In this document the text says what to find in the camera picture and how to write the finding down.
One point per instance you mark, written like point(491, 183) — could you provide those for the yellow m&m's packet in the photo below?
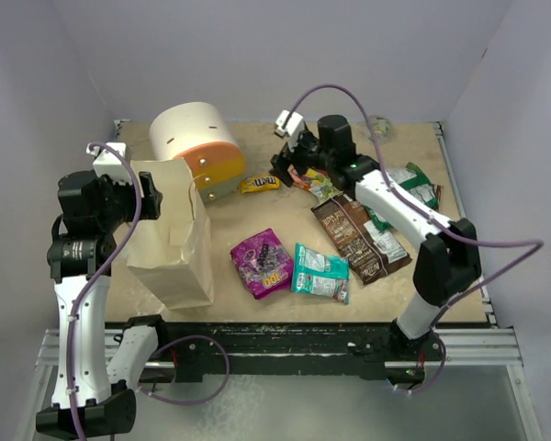
point(259, 183)

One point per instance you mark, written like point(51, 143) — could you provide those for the teal fox's mint bag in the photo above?
point(320, 274)

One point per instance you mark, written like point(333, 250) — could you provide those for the black aluminium base frame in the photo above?
point(293, 334)

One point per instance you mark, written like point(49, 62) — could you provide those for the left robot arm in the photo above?
point(95, 395)

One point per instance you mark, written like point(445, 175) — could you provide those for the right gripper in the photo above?
point(294, 156)

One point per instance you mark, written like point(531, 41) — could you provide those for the brown chips bag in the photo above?
point(371, 253)

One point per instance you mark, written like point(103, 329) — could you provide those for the white orange cylinder container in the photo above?
point(197, 133)

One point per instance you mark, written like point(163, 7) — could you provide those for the green chips bag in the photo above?
point(416, 182)

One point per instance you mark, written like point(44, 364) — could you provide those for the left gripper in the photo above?
point(151, 199)

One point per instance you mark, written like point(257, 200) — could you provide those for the brown paper bag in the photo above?
point(171, 256)

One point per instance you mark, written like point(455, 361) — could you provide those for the small green himalaya sachet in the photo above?
point(324, 190)

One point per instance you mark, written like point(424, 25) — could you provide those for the purple candy bag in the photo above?
point(263, 263)

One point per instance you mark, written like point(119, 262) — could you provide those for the tape roll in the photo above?
point(382, 129)

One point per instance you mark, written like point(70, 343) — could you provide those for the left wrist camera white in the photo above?
point(106, 163)

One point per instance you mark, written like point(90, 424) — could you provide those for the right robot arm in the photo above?
point(447, 256)

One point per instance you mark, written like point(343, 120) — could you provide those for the orange fox's fruits candy bag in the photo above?
point(311, 179)

